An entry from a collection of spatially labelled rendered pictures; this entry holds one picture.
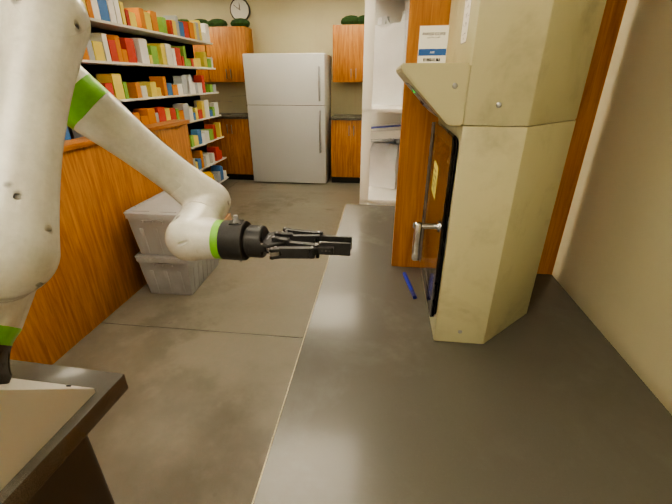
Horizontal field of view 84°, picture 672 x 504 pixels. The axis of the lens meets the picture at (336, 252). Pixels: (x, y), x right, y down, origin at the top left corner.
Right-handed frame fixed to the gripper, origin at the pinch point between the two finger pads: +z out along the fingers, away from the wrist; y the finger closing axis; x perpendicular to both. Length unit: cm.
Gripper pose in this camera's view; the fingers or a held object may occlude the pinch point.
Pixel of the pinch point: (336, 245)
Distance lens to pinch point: 84.3
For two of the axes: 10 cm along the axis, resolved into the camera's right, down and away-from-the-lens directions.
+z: 9.9, 0.5, -1.1
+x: 0.0, 9.0, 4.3
